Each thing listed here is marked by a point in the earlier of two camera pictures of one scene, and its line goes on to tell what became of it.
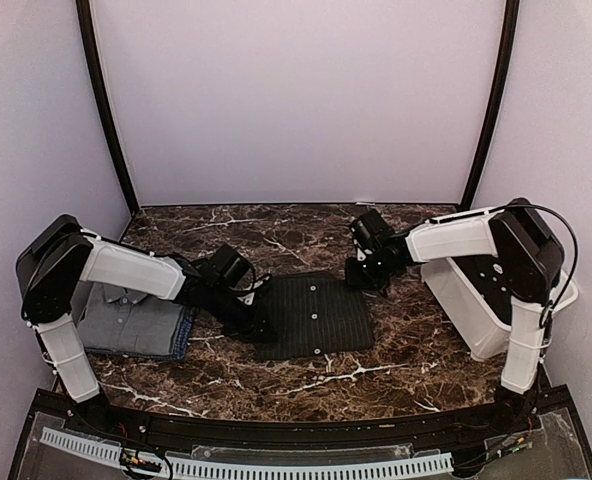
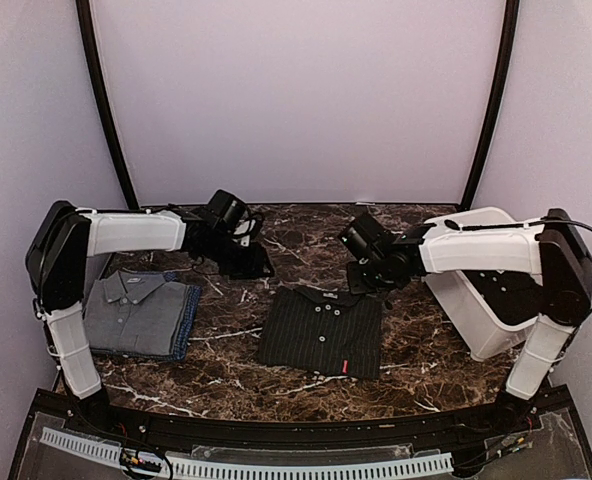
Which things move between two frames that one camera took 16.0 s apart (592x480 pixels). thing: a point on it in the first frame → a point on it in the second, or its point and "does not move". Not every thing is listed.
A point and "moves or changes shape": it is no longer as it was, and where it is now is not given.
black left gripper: (250, 330) → (254, 266)
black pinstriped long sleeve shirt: (313, 313) moves or changes shape
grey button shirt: (118, 318) does not move
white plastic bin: (479, 324) does not move
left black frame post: (87, 27) does not move
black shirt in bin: (500, 278) does not move
